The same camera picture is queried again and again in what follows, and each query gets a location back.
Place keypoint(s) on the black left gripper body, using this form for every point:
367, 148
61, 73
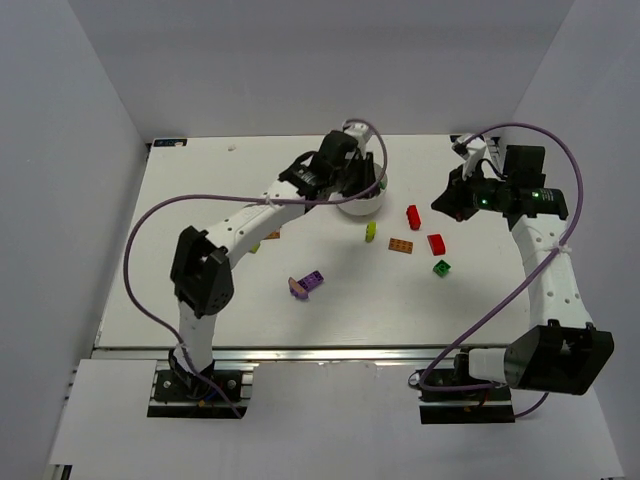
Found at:
361, 176

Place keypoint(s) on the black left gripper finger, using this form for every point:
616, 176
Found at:
348, 190
368, 184

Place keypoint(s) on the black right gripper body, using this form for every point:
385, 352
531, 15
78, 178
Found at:
461, 189

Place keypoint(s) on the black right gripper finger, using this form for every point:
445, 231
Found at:
451, 194
457, 211

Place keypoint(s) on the dark green square lego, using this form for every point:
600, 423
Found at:
441, 268

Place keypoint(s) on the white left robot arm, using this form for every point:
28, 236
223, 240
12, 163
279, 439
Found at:
204, 259

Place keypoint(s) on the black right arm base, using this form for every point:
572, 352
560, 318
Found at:
491, 405

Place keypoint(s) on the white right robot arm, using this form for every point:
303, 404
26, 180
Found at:
562, 351

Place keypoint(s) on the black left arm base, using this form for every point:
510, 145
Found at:
170, 398

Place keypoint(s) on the white round divided container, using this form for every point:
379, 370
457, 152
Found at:
366, 208

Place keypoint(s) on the lime green curved lego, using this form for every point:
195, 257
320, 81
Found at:
370, 231

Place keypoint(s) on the red curved lego brick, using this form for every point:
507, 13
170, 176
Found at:
436, 244

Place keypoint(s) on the red long lego brick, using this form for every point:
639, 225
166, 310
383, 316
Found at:
413, 217

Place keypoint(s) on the purple lego assembly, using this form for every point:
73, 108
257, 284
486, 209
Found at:
301, 288

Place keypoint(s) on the blue label sticker left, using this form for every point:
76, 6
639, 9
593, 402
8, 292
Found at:
169, 143

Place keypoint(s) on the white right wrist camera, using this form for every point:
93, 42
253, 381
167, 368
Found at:
471, 150

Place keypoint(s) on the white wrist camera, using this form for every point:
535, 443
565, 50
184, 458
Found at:
361, 131
471, 150

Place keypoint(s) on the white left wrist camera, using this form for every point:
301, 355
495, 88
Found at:
361, 131

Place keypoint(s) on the aluminium table right rail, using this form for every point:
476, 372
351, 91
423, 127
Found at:
493, 146

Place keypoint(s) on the aluminium table rail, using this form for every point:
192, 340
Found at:
270, 354
493, 146

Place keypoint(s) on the aluminium table front rail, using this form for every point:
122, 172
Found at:
270, 354

